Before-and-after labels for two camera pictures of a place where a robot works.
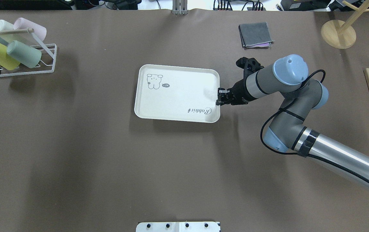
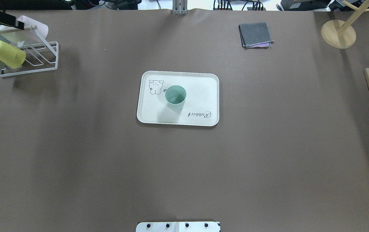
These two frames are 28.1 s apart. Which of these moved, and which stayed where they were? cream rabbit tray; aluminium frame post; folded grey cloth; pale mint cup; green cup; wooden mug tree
Moved: green cup; cream rabbit tray; pale mint cup
Stayed: folded grey cloth; wooden mug tree; aluminium frame post
